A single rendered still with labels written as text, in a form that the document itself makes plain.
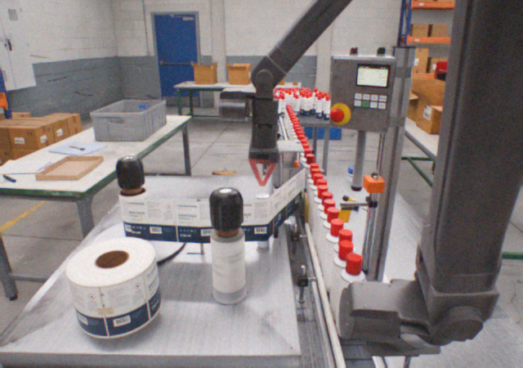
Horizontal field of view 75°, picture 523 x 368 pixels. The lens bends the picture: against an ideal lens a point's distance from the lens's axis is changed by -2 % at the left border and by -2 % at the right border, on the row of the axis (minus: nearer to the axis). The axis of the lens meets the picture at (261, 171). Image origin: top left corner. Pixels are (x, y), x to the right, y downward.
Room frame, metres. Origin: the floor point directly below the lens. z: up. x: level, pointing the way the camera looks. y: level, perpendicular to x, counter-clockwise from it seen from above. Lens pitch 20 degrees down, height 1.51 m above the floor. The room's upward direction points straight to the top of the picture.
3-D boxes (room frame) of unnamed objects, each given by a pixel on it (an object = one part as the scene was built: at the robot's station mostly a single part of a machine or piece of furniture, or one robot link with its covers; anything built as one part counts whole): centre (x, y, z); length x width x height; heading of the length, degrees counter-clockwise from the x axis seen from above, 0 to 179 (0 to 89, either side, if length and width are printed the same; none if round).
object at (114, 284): (0.70, 0.36, 0.95); 0.20 x 0.20 x 0.14
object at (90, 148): (2.35, 1.30, 0.81); 0.32 x 0.24 x 0.01; 70
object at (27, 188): (2.59, 1.17, 0.40); 1.90 x 0.75 x 0.80; 174
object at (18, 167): (1.92, 1.44, 0.81); 0.38 x 0.36 x 0.02; 174
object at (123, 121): (2.85, 1.06, 0.91); 0.60 x 0.40 x 0.22; 177
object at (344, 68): (0.95, -0.28, 1.38); 0.17 x 0.10 x 0.19; 55
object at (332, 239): (0.78, -0.19, 0.98); 0.05 x 0.05 x 0.20
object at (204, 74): (6.56, 1.01, 0.97); 0.47 x 0.41 x 0.37; 170
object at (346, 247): (0.68, -0.19, 0.98); 0.05 x 0.05 x 0.20
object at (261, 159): (0.78, 0.00, 1.23); 0.07 x 0.07 x 0.09; 0
